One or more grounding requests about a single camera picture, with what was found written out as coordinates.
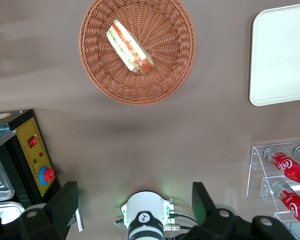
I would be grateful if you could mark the beige rectangular tray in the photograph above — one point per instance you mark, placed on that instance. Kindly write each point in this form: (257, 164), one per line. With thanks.
(280, 62)

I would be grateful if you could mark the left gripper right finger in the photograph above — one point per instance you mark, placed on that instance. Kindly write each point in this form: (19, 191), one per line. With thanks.
(204, 212)

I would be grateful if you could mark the large round wicker basket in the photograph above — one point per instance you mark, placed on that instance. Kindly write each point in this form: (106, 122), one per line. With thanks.
(164, 75)

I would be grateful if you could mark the black food warmer appliance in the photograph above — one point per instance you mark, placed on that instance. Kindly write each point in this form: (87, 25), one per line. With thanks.
(29, 150)

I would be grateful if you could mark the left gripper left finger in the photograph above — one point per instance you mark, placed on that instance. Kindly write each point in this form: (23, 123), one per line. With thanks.
(62, 207)

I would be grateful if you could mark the clear acrylic bottle rack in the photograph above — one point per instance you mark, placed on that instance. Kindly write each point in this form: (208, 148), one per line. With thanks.
(255, 162)

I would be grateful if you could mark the triangle sandwich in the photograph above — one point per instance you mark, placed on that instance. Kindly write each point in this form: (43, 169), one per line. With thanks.
(127, 47)

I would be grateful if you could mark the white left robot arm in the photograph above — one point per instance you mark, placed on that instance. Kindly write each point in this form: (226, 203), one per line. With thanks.
(144, 207)

